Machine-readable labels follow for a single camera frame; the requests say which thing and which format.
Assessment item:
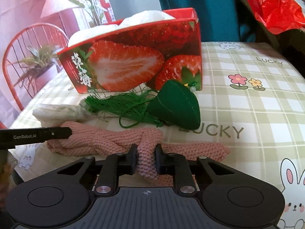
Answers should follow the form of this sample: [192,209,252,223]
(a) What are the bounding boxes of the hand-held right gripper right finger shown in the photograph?
[155,144,260,195]

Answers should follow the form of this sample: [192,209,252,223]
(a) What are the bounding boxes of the teal curtain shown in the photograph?
[152,0,241,42]

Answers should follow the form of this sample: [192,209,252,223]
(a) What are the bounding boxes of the red plastic bag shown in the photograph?
[240,0,305,35]

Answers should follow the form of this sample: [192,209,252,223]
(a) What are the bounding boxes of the white plastic wrapper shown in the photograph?
[32,100,92,123]

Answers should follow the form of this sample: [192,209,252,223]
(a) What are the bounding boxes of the white plain cloth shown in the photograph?
[119,10,176,27]

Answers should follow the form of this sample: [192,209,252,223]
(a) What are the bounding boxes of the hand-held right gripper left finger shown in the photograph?
[31,144,139,196]

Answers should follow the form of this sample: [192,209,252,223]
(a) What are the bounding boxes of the pink knitted scarf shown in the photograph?
[47,121,231,186]

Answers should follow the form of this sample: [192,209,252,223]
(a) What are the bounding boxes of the red strawberry print box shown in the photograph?
[57,8,203,94]

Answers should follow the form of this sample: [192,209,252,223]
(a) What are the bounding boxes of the green tasselled plush ornament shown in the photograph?
[84,80,201,128]

